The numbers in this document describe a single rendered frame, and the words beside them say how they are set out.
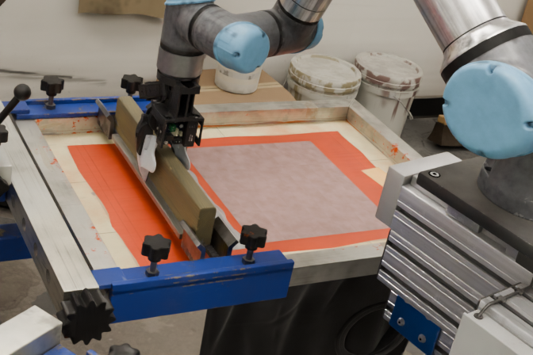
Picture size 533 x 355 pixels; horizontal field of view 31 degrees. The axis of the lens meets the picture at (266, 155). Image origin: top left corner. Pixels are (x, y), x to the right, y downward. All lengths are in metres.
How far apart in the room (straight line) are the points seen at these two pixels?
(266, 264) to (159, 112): 0.31
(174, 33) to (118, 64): 2.38
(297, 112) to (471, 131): 1.00
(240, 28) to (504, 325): 0.57
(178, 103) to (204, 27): 0.15
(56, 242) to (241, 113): 0.72
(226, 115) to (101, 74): 1.92
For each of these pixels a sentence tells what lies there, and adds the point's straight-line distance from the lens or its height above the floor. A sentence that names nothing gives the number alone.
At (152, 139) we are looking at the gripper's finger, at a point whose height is 1.09.
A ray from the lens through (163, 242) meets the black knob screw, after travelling 1.39.
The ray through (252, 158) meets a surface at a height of 0.96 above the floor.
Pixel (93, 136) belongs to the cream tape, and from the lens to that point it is 1.88.
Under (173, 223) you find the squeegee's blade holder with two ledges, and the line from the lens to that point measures 1.56.
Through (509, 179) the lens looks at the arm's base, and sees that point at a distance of 1.27.
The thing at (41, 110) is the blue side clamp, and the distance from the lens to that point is 1.86.
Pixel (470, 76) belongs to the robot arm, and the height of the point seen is 1.46.
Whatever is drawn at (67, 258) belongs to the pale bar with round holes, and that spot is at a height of 1.04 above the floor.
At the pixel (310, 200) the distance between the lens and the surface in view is 1.79.
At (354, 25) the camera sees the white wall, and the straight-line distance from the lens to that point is 4.32.
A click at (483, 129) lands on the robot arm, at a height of 1.40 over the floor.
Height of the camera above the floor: 1.82
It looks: 27 degrees down
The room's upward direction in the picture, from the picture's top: 12 degrees clockwise
